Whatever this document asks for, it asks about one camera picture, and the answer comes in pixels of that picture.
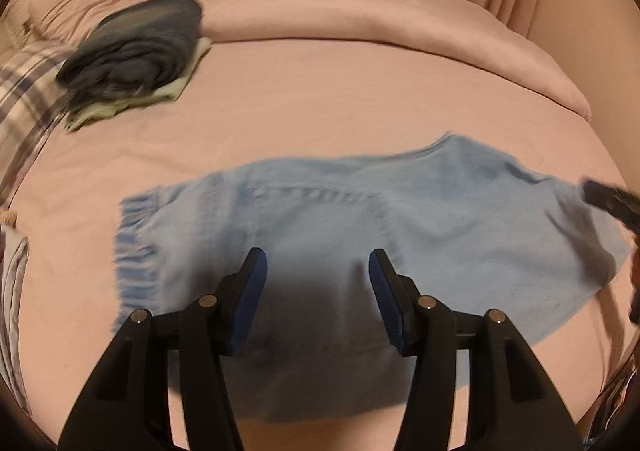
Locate blue striped cloth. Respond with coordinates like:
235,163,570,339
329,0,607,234
0,231,31,417

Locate pink bed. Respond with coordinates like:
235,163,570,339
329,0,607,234
10,31,636,451

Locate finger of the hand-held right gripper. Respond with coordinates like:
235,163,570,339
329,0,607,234
582,180,640,234

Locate light blue denim pants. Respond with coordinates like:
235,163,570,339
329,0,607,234
111,131,632,424

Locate pale green folded cloth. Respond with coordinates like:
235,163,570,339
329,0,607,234
64,38,212,133

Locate pink duvet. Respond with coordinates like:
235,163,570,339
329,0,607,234
200,0,593,122

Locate plaid pillow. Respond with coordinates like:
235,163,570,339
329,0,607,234
0,41,76,202

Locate dark blue folded jeans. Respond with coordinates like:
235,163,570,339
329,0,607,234
55,0,203,104

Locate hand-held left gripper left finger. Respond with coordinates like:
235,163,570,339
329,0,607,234
57,247,268,451

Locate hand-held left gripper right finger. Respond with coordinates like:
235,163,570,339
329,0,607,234
368,248,586,451

